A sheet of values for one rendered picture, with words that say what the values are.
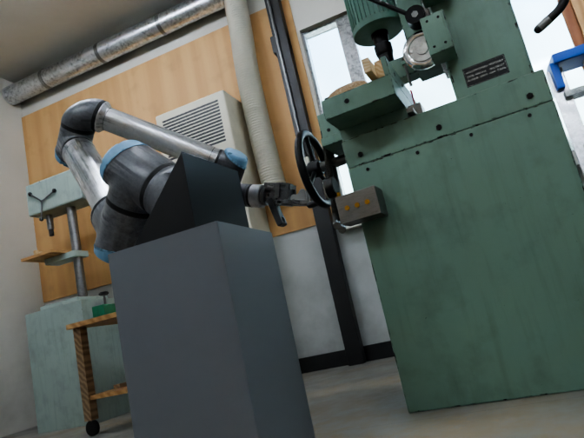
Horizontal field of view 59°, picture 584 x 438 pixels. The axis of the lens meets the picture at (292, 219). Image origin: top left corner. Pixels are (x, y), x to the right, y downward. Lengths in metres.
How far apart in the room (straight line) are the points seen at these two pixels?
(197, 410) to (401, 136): 0.91
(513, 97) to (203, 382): 1.06
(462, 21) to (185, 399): 1.31
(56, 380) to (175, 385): 2.29
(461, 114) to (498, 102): 0.10
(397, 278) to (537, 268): 0.36
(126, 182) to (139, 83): 2.75
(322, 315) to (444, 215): 1.83
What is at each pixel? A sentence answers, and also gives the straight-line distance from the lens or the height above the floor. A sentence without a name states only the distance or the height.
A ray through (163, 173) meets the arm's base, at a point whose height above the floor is 0.73.
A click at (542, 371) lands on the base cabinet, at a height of 0.06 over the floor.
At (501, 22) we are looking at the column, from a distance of 1.71.
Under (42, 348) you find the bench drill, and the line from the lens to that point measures 3.50.
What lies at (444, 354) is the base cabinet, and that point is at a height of 0.14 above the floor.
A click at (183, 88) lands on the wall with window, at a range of 3.85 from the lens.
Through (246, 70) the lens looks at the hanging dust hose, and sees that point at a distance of 3.44.
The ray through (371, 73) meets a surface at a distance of 1.45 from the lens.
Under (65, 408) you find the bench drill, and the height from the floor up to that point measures 0.12.
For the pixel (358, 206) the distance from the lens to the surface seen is 1.44.
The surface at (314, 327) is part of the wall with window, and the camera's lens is 3.20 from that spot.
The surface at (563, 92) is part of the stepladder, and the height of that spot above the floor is 0.99.
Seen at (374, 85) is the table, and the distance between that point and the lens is 1.48.
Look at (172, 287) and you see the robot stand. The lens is 1.17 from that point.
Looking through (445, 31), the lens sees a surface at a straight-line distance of 1.62.
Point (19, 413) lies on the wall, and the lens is 4.16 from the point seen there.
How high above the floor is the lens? 0.30
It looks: 11 degrees up
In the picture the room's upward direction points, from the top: 13 degrees counter-clockwise
